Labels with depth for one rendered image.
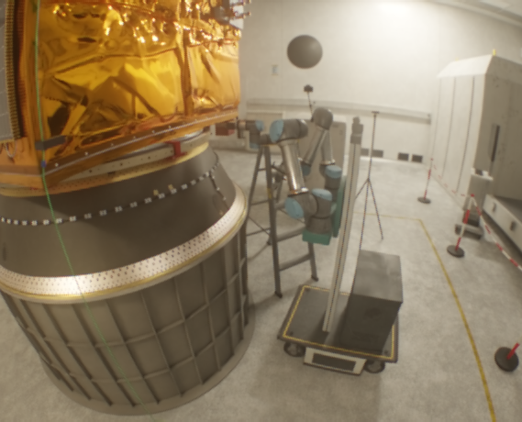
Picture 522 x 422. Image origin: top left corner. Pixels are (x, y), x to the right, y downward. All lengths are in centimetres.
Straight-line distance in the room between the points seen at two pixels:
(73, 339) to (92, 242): 64
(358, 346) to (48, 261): 205
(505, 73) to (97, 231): 662
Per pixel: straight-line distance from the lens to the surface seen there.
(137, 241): 145
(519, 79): 670
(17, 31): 117
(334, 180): 199
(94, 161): 125
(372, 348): 220
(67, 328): 175
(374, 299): 186
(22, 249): 170
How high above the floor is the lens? 201
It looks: 25 degrees down
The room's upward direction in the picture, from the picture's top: straight up
